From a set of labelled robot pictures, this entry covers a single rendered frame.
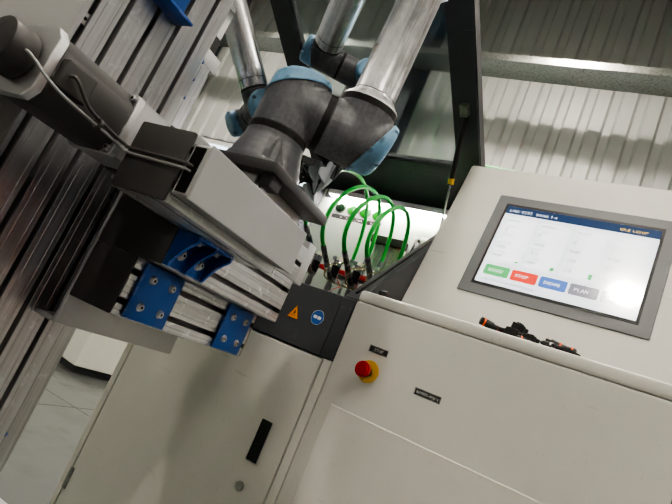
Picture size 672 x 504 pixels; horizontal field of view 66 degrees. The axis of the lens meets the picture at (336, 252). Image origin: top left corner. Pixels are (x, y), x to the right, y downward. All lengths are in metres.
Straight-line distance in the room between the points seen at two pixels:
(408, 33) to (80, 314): 0.77
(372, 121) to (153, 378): 0.99
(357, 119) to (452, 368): 0.56
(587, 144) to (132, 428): 5.49
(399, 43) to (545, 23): 6.30
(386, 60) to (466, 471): 0.81
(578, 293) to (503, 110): 5.23
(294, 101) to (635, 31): 6.40
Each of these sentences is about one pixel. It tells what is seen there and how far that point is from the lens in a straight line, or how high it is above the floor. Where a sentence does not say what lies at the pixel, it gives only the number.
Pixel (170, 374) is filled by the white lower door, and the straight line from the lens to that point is 1.57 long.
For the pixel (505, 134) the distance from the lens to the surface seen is 6.41.
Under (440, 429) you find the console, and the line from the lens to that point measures 1.15.
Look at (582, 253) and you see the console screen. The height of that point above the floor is 1.30.
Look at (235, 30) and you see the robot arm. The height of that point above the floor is 1.46.
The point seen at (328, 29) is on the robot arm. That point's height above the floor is 1.50.
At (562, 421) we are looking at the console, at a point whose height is 0.85.
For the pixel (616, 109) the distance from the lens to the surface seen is 6.56.
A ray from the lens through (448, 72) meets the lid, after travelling 1.71.
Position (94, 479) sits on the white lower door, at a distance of 1.71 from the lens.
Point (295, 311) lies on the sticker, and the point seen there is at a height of 0.87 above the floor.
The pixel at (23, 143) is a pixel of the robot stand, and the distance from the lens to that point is 0.84.
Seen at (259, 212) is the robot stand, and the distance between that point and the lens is 0.69.
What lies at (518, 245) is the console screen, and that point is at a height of 1.28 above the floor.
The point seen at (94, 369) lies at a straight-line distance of 4.48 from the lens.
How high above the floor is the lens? 0.77
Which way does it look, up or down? 12 degrees up
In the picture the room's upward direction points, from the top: 23 degrees clockwise
